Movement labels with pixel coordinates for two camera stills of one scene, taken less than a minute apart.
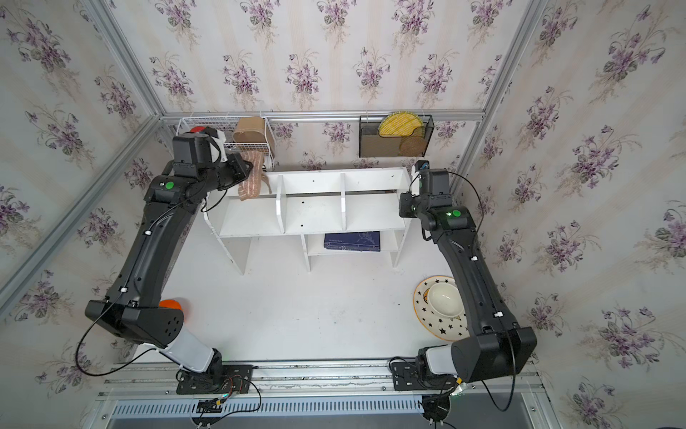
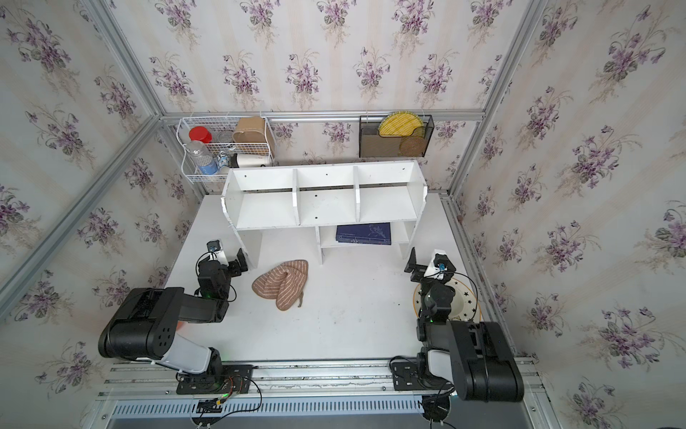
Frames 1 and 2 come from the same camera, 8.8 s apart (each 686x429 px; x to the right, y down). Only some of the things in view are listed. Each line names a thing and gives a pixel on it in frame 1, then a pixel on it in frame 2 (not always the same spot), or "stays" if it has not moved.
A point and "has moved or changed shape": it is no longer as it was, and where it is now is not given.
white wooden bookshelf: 335,212 has moved or changed shape
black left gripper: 237,161 -> 235,266
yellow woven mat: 400,123 stays
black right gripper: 405,205 -> 420,272
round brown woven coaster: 412,147 stays
